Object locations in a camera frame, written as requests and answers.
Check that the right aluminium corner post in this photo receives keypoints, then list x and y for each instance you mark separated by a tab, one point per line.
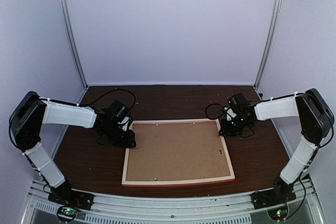
276	9

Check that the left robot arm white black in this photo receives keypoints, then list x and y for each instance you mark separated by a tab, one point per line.
33	111

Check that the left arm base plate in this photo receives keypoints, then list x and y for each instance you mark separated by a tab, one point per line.
72	198

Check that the wooden picture frame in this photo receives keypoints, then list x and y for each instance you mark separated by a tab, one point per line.
178	183

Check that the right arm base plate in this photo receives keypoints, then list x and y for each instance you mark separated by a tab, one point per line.
268	198

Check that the aluminium corner post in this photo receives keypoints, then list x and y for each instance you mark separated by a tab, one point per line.
72	43
276	9

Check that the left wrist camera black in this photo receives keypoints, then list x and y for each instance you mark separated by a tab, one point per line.
125	123

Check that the aluminium front rail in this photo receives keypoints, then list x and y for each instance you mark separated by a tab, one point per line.
232	208

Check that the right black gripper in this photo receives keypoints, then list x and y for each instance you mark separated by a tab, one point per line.
226	131

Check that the brown backing board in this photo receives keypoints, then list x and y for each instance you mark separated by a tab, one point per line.
178	150

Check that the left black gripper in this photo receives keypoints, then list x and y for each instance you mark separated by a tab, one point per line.
127	142

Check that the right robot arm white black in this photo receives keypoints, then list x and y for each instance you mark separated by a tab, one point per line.
316	120

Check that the left aluminium corner post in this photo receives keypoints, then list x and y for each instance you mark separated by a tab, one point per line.
72	43

